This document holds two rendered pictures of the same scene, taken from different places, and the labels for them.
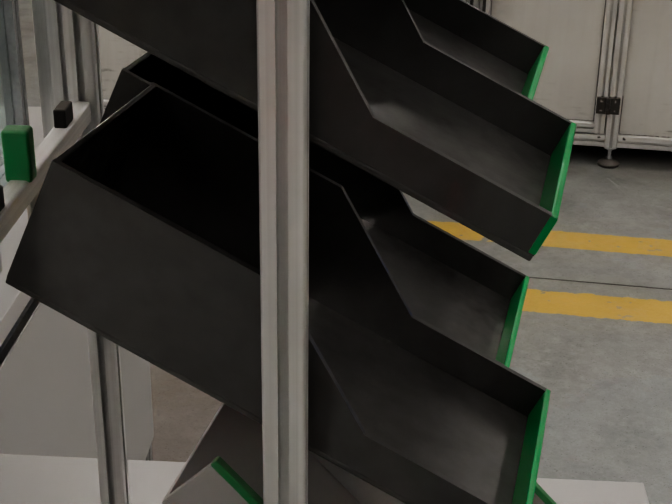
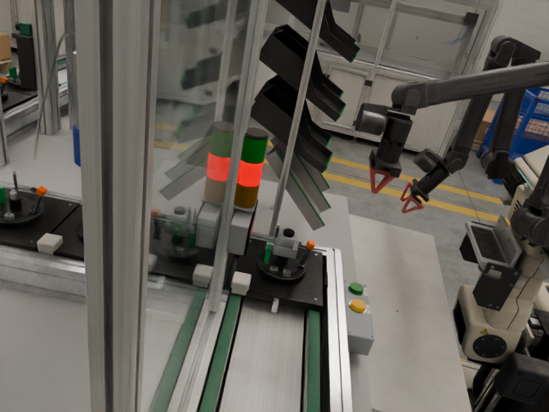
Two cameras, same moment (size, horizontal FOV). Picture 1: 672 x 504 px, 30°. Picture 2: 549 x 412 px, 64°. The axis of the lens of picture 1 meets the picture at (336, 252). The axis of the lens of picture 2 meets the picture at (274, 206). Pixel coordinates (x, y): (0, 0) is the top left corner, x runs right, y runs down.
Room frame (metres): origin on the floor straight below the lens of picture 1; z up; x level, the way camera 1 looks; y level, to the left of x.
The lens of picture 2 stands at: (-0.68, 0.11, 1.71)
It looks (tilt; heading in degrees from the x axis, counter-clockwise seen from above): 29 degrees down; 356
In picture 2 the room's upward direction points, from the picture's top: 12 degrees clockwise
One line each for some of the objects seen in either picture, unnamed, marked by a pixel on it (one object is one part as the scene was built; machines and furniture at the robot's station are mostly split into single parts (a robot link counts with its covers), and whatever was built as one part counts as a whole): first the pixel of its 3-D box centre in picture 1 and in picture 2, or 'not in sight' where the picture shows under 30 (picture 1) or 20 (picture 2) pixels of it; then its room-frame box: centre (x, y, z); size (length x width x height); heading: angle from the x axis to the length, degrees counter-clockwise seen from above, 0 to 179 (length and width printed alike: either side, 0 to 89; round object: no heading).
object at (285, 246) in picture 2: not in sight; (283, 241); (0.30, 0.00, 1.06); 0.08 x 0.04 x 0.07; 88
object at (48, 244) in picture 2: not in sight; (103, 219); (0.32, 0.49, 1.01); 0.24 x 0.24 x 0.13; 87
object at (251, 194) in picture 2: not in sight; (245, 191); (0.11, 0.12, 1.28); 0.05 x 0.05 x 0.05
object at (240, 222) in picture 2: not in sight; (246, 188); (0.11, 0.12, 1.29); 0.12 x 0.05 x 0.25; 177
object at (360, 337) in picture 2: not in sight; (354, 315); (0.20, -0.22, 0.93); 0.21 x 0.07 x 0.06; 177
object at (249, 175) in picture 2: not in sight; (249, 170); (0.11, 0.12, 1.33); 0.05 x 0.05 x 0.05
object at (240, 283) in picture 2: not in sight; (240, 283); (0.21, 0.10, 0.97); 0.05 x 0.05 x 0.04; 87
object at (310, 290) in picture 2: not in sight; (279, 270); (0.30, -0.01, 0.96); 0.24 x 0.24 x 0.02; 87
